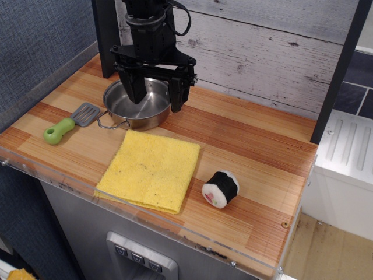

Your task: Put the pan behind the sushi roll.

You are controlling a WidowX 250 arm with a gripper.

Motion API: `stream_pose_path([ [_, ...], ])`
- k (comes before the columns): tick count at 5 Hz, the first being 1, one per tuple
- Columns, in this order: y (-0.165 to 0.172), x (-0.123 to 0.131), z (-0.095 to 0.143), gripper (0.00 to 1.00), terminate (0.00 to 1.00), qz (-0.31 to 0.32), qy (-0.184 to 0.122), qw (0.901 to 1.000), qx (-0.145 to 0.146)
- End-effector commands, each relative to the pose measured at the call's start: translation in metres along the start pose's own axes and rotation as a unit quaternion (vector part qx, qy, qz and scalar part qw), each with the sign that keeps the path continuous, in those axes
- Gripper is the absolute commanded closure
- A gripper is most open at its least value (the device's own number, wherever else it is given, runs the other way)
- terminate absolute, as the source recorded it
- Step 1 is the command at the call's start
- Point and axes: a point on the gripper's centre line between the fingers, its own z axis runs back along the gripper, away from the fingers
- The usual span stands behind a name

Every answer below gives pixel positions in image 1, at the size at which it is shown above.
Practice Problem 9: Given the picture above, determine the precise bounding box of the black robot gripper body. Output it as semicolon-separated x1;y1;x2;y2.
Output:
110;17;197;87

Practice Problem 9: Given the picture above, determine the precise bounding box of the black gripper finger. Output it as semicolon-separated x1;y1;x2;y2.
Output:
169;78;190;113
117;65;146;104

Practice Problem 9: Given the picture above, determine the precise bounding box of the stainless steel pot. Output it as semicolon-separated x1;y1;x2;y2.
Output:
97;78;171;131

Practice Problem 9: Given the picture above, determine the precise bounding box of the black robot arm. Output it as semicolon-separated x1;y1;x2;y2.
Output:
110;1;197;113

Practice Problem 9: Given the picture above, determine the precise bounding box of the plush sushi roll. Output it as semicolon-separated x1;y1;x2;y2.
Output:
202;170;240;209

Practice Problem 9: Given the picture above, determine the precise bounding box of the yellow folded cloth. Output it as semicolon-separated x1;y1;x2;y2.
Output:
94;131;200;215

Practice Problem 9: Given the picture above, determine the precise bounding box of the silver dispenser button panel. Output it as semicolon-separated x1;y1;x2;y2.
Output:
106;231;179;279

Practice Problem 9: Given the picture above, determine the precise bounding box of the white ridged cabinet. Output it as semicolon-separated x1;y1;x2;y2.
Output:
301;110;372;240

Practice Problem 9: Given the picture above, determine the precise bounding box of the yellow object at corner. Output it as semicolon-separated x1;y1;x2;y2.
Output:
7;269;36;280

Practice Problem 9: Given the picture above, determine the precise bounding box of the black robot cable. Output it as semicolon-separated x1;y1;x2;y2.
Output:
163;0;192;37

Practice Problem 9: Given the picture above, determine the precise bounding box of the green handled grey spatula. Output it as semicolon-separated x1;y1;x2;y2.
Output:
43;103;100;145

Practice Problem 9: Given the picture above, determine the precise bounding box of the black left frame post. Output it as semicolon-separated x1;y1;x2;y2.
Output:
91;0;121;78

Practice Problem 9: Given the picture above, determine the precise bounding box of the black frame post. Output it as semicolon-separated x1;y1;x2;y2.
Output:
310;0;372;144
91;0;121;78

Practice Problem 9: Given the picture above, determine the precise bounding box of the black right frame post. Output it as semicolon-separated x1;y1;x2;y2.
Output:
310;0;372;144

